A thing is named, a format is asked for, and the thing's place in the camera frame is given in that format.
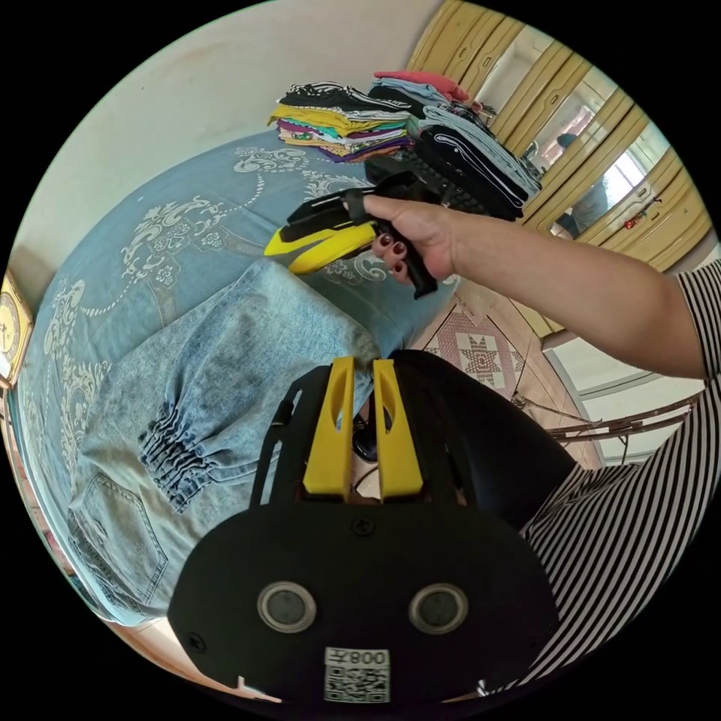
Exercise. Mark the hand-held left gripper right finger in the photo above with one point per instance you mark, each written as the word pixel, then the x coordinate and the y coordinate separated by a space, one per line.
pixel 397 450

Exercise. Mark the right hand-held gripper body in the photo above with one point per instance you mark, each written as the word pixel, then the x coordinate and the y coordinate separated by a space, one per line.
pixel 327 208

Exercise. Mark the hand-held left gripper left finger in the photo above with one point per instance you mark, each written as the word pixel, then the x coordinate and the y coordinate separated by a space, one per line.
pixel 332 439

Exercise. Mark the light blue jeans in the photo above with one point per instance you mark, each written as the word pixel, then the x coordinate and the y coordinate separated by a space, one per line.
pixel 242 360

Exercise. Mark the person's right forearm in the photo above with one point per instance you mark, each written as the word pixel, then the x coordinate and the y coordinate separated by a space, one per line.
pixel 563 287

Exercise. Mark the person's right hand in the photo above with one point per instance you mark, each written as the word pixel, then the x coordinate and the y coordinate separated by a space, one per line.
pixel 428 236

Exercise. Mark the patterned floor rug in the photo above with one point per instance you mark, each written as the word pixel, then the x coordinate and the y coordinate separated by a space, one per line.
pixel 479 355

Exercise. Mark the pile of clothes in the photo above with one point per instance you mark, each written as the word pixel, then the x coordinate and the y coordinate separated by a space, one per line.
pixel 450 146

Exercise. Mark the bed with blue patterned sheet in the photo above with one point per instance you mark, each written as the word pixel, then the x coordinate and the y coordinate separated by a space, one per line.
pixel 169 186

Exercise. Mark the yellow framed clock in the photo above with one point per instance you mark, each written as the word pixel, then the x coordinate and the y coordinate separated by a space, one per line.
pixel 12 332

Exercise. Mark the yellow cupboard with mirrors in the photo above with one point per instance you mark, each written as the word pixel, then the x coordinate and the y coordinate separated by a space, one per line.
pixel 664 214

